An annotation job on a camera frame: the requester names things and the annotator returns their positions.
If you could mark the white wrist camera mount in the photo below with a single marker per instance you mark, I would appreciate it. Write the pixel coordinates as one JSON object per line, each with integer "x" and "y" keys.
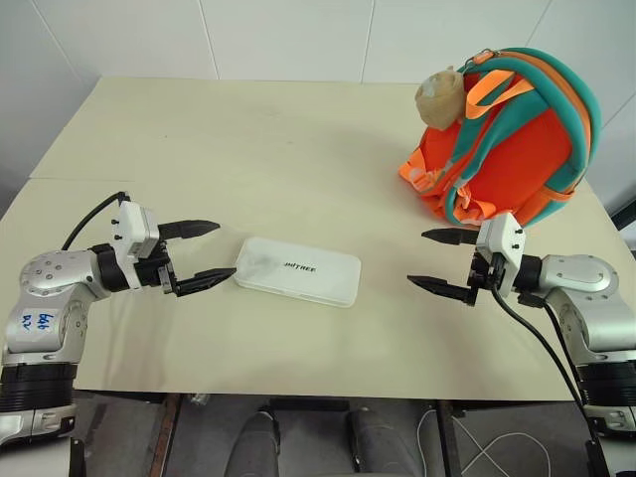
{"x": 135, "y": 223}
{"x": 504, "y": 238}

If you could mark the black metal table leg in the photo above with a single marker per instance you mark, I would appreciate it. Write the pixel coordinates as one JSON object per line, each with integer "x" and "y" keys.
{"x": 449, "y": 437}

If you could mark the white rectangular pouch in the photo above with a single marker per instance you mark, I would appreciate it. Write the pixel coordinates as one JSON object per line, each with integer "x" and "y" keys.
{"x": 298, "y": 272}

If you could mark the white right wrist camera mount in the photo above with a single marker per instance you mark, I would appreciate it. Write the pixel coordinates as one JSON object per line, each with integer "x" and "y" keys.
{"x": 504, "y": 238}

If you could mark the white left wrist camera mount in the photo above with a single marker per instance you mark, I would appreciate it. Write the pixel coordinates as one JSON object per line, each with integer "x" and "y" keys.
{"x": 135, "y": 223}

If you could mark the rusty metal table leg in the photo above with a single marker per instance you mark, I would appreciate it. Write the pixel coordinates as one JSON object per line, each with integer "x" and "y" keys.
{"x": 164, "y": 437}

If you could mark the dark grey fixture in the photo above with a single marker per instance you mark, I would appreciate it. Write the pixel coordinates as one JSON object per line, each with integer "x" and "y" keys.
{"x": 625, "y": 213}

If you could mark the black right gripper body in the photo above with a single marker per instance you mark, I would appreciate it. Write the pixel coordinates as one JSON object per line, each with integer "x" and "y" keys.
{"x": 484, "y": 275}

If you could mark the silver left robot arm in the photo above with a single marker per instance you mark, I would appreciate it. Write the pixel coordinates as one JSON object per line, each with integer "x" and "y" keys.
{"x": 49, "y": 270}

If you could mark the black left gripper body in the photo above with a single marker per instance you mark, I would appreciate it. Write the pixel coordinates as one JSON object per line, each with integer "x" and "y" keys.
{"x": 154, "y": 274}

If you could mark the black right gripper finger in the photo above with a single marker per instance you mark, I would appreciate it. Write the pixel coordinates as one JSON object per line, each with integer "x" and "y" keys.
{"x": 442, "y": 288}
{"x": 454, "y": 236}

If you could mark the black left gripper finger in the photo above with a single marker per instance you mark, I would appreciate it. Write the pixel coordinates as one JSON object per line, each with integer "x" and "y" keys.
{"x": 204, "y": 279}
{"x": 191, "y": 228}

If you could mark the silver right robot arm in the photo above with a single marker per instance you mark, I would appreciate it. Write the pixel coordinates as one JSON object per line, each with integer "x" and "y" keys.
{"x": 581, "y": 273}

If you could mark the orange and teal backpack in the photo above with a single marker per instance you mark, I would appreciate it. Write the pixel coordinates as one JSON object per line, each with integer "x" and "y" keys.
{"x": 526, "y": 144}

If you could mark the dark rounded shape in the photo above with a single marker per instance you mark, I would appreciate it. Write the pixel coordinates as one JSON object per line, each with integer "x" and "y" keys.
{"x": 370, "y": 442}
{"x": 259, "y": 442}

